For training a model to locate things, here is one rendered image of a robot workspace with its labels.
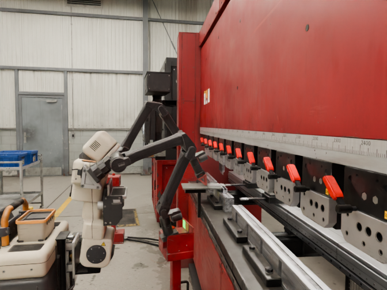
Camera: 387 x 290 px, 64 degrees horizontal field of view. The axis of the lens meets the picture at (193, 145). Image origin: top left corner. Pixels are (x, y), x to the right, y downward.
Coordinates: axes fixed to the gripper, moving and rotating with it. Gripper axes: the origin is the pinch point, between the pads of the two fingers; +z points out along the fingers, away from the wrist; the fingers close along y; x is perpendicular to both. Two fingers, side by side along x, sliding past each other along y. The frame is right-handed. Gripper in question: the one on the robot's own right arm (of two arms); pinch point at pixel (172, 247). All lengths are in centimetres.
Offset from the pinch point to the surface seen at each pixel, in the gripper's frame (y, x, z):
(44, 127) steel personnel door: -127, 744, -97
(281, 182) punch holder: 28, -82, -46
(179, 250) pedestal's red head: 2.8, -4.8, 1.0
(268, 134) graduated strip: 35, -68, -60
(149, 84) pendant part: 43, 139, -102
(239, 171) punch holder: 38, -31, -39
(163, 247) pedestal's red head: -4.2, 4.5, -0.3
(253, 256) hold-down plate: 20, -63, -14
